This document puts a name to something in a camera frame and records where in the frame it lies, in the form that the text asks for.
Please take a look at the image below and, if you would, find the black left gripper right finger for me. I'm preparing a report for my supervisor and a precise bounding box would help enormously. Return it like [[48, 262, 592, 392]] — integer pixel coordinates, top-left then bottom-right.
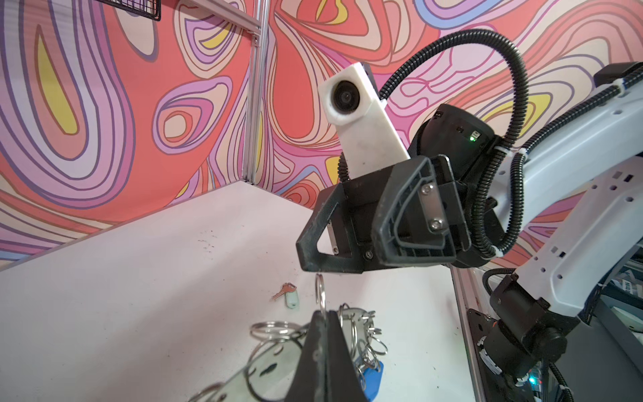
[[325, 311, 368, 402]]

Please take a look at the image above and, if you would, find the key ring bunch with tags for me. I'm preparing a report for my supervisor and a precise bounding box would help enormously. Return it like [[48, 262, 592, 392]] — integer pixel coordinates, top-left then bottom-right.
[[188, 272, 388, 402]]

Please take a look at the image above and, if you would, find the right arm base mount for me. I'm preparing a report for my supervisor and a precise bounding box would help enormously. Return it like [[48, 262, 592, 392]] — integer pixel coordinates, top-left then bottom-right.
[[467, 268, 580, 401]]

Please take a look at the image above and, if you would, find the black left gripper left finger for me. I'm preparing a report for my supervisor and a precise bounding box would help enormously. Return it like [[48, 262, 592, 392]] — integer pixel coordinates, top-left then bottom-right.
[[285, 311, 327, 402]]

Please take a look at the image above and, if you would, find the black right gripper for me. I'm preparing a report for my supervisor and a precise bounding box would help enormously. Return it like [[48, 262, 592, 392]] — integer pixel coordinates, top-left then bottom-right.
[[296, 154, 472, 274]]

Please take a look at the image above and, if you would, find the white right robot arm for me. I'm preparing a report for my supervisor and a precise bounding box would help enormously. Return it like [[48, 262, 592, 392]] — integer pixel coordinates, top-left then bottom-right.
[[296, 29, 642, 359]]

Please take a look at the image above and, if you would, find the loose key with pale tag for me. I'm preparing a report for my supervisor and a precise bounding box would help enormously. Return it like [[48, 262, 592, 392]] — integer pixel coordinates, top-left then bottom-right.
[[271, 282, 300, 310]]

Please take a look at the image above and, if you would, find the black wire basket back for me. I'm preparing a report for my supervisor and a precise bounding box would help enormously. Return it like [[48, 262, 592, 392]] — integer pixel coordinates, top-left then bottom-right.
[[98, 0, 162, 21]]

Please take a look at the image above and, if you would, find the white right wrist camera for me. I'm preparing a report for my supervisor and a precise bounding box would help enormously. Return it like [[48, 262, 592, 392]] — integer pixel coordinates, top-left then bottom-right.
[[318, 63, 410, 179]]

